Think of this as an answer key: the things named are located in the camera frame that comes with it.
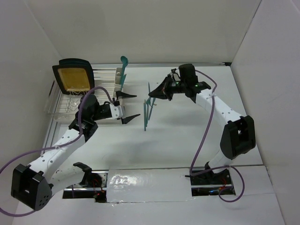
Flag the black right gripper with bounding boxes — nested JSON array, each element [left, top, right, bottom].
[[149, 74, 187, 101]]

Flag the teal plastic spoon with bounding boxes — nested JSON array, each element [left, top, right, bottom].
[[121, 60, 130, 86], [120, 56, 128, 70]]

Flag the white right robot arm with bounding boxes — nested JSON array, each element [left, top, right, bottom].
[[149, 64, 256, 184]]

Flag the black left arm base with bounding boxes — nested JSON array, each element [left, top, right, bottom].
[[62, 162, 108, 203]]

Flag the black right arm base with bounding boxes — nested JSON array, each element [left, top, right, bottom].
[[185, 169, 235, 196]]

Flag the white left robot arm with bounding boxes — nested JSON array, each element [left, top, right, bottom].
[[11, 91, 136, 211]]

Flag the white near utensil caddy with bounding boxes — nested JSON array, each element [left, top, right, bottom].
[[112, 86, 122, 106]]

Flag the white utensil caddy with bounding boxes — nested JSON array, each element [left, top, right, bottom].
[[114, 67, 122, 86], [112, 86, 122, 106]]

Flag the white far utensil caddy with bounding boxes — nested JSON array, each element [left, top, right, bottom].
[[114, 67, 122, 86]]

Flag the black yellow square plate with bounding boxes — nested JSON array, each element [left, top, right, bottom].
[[52, 65, 95, 95]]

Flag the teal square plate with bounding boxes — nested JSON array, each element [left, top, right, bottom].
[[59, 58, 92, 68]]

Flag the white foil cover board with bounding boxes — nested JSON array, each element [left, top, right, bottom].
[[106, 168, 193, 203]]

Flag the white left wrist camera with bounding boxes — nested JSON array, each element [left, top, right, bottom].
[[109, 104, 124, 120]]

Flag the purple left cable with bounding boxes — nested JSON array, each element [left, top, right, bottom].
[[0, 86, 118, 218]]

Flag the purple cable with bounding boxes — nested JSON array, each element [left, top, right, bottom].
[[0, 86, 118, 218], [189, 69, 246, 203]]

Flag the white wire dish rack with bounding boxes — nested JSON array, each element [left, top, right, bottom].
[[44, 66, 120, 123]]

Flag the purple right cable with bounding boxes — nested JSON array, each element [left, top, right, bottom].
[[189, 69, 246, 203]]

